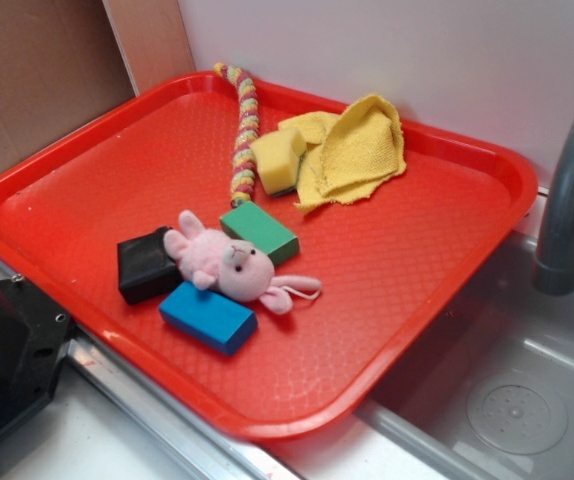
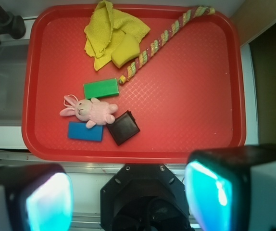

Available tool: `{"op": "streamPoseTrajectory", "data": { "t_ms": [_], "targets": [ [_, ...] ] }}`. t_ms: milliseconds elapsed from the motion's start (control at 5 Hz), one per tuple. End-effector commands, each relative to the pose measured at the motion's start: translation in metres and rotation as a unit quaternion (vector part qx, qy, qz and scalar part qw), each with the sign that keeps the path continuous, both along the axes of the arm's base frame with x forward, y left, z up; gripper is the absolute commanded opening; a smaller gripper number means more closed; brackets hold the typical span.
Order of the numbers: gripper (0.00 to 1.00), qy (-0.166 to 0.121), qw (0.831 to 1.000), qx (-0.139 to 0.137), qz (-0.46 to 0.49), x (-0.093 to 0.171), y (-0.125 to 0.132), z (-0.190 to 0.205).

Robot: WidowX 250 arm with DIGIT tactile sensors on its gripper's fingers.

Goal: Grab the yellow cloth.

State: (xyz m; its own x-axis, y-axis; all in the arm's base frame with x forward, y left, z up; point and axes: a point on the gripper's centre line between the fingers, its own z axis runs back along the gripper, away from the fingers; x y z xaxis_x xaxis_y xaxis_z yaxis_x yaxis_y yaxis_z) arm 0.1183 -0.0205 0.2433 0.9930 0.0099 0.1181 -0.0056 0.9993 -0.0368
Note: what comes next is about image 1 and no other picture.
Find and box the grey toy sink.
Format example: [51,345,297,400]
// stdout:
[358,233,574,479]

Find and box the grey faucet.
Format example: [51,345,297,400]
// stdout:
[532,74,574,297]

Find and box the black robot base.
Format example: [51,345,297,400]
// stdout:
[0,277,72,440]

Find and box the brown cardboard panel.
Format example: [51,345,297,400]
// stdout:
[0,1,194,173]

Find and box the green wooden block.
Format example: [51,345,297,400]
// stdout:
[220,202,300,266]

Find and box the yellow sponge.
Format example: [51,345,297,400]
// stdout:
[251,127,307,196]

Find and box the black block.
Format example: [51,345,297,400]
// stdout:
[117,226,181,305]

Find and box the yellow cloth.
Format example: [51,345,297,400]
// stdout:
[278,94,407,214]

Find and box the red plastic tray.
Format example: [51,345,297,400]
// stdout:
[0,72,537,441]

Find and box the blue wooden block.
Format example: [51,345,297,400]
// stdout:
[159,281,258,356]

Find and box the pink plush bunny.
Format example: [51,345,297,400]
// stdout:
[163,210,322,315]

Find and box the multicolour twisted rope toy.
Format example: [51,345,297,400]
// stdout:
[213,62,260,209]

